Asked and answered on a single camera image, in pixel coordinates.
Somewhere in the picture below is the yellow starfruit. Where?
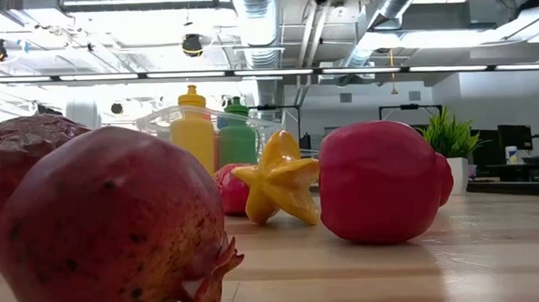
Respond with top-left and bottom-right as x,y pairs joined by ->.
229,128 -> 323,230

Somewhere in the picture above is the green plastic squeeze bottle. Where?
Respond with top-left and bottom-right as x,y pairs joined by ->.
215,96 -> 259,168

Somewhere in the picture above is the red orange mango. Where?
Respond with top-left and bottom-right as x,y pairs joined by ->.
213,163 -> 253,218

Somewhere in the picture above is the yellow plastic squeeze bottle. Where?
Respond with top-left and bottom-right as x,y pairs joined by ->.
167,84 -> 219,177

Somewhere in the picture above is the red apple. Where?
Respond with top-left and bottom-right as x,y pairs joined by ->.
434,150 -> 456,208
316,117 -> 443,248

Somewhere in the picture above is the clear plastic bin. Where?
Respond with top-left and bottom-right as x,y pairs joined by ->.
134,100 -> 290,176

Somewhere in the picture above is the dark red wrinkled fruit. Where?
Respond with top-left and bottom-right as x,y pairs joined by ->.
0,112 -> 97,241

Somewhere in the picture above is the thin black stand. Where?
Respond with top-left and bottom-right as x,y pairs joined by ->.
249,102 -> 303,144

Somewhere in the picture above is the long ceiling light strip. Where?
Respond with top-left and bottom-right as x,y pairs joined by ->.
0,52 -> 539,95

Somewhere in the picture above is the yellow hanging pendant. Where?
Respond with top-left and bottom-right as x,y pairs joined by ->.
387,49 -> 399,96

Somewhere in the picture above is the red speckled pomegranate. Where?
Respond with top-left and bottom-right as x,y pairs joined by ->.
0,120 -> 248,302

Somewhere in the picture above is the small green potted plant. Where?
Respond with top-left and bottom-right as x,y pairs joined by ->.
418,104 -> 484,198

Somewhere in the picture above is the black computer monitor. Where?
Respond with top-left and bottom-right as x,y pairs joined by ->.
497,123 -> 534,153

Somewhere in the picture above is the black desk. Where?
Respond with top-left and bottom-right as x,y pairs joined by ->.
465,161 -> 539,202

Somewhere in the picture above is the silver ribbed ventilation duct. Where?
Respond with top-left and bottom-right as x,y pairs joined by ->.
233,0 -> 290,121

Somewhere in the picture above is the black gantry frame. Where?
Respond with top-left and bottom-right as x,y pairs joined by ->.
379,102 -> 443,123

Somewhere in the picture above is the silver spiral ventilation duct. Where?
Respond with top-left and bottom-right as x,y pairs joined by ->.
340,0 -> 434,69

